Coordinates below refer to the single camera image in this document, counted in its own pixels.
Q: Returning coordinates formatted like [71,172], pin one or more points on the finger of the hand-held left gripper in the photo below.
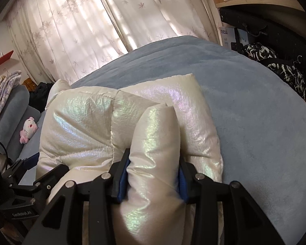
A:
[53,173]
[30,162]

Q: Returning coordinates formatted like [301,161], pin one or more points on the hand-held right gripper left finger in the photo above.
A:
[122,181]

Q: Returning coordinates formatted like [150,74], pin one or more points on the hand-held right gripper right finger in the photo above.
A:
[182,186]

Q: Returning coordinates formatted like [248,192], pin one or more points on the cream puffer jacket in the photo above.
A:
[91,122]

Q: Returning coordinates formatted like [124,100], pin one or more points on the pink white cat plush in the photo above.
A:
[28,130]

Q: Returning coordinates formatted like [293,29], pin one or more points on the grey pillow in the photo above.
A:
[14,104]

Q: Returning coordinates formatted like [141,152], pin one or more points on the black cloth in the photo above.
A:
[40,94]

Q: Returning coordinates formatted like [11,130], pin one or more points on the pale folded blanket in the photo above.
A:
[3,91]

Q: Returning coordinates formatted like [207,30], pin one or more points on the brown bag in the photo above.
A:
[29,83]

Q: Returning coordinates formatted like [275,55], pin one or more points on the blue fleece blanket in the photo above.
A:
[257,137]

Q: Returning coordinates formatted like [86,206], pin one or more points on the white floral curtain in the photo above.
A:
[91,25]

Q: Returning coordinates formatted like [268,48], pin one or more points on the black white patterned bag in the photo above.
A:
[283,69]

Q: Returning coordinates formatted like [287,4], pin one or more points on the white cardboard box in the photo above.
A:
[228,37]

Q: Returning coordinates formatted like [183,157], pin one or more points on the red wall shelf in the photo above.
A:
[1,60]

